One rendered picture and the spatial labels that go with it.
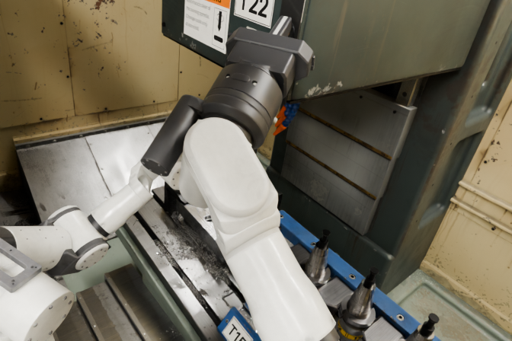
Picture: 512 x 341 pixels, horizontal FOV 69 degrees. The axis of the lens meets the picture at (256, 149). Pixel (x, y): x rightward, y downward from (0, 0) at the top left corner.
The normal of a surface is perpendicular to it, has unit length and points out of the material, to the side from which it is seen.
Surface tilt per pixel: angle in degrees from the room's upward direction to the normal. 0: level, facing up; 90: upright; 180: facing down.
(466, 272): 90
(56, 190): 24
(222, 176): 35
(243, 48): 30
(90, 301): 7
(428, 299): 0
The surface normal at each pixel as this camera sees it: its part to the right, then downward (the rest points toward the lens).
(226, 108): -0.27, 0.18
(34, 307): 0.15, -0.59
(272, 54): -0.06, -0.55
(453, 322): 0.13, -0.87
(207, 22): -0.77, 0.22
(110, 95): 0.63, 0.45
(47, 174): 0.37, -0.61
